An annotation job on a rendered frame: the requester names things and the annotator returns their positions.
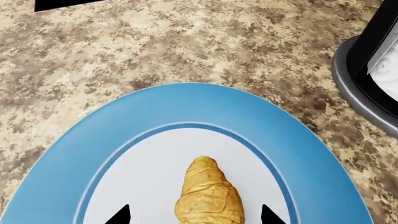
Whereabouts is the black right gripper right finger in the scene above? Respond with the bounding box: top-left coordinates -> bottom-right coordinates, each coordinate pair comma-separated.
261,203 -> 289,224

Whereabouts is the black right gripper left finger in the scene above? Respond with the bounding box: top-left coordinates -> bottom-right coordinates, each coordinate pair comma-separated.
104,203 -> 131,224

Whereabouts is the golden croissant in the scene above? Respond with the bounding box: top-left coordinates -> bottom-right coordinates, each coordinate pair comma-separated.
174,155 -> 246,224

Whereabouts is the blue rimmed white plate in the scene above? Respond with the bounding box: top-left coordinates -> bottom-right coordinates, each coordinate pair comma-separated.
0,82 -> 371,224

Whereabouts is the black appliance on grey base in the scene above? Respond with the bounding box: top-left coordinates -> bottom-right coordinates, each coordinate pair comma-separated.
331,0 -> 398,138

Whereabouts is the black sink opening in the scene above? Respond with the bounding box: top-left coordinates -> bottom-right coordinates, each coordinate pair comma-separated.
33,0 -> 107,13

